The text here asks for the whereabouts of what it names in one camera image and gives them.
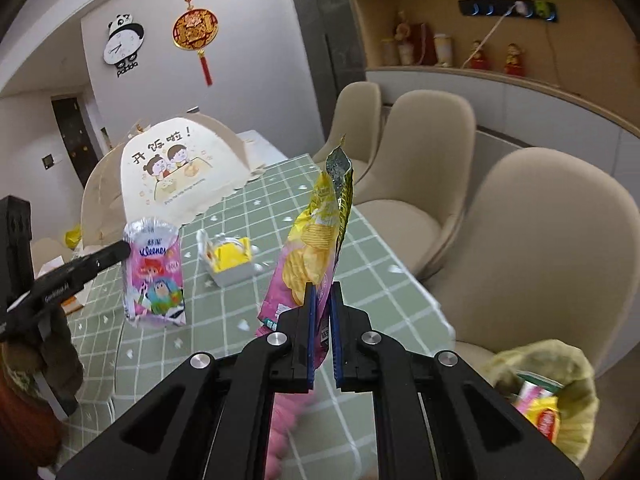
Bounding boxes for pink chip bag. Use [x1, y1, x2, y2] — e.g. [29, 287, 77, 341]
[258, 146, 354, 366]

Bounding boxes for pink tissue pack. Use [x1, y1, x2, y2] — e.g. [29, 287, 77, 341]
[122, 218, 186, 327]

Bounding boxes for yellow biscuit wrapper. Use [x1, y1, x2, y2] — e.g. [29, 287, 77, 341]
[516, 396, 561, 443]

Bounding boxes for white milk pouch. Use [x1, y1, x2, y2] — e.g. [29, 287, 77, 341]
[516, 370, 564, 396]

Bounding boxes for trash bin with yellow bag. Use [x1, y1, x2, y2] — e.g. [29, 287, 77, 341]
[480, 339, 599, 465]

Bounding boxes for orange white tissue box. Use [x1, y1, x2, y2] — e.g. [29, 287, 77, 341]
[30, 237, 91, 316]

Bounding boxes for pink caterpillar toy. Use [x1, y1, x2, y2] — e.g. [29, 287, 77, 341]
[265, 390, 314, 479]

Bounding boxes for small white yellow toy box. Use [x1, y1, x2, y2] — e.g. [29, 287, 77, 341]
[196, 230, 255, 288]

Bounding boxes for green checkered tablecloth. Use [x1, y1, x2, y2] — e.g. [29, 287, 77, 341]
[58, 155, 454, 479]

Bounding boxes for beige chair middle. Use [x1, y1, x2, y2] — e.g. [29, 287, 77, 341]
[354, 90, 476, 276]

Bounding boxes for beige chair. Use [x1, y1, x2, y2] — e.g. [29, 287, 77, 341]
[354, 90, 476, 276]
[427, 148, 639, 367]
[312, 81, 383, 183]

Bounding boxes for beige chair far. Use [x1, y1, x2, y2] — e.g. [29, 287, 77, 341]
[312, 81, 383, 183]

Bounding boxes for mesh food cover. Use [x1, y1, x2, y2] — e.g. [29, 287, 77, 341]
[80, 113, 265, 247]

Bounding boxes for beige chair near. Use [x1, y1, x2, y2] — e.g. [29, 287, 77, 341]
[427, 148, 639, 367]

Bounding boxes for red figurine left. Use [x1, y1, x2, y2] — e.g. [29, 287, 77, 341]
[466, 40, 490, 70]

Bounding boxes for red figurine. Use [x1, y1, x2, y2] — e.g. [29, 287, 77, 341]
[503, 44, 525, 77]
[466, 40, 490, 70]

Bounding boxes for red figurine right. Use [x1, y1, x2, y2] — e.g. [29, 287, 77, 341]
[503, 44, 525, 77]

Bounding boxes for red chinese knot ornament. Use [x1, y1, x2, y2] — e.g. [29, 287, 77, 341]
[171, 0, 219, 87]

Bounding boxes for wooden shelf cabinet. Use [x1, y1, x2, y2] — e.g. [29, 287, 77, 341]
[350, 0, 639, 171]

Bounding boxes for black power strip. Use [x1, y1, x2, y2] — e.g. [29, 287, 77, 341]
[458, 0, 559, 23]

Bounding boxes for panda wall clock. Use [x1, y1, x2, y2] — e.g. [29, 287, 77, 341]
[103, 13, 144, 78]

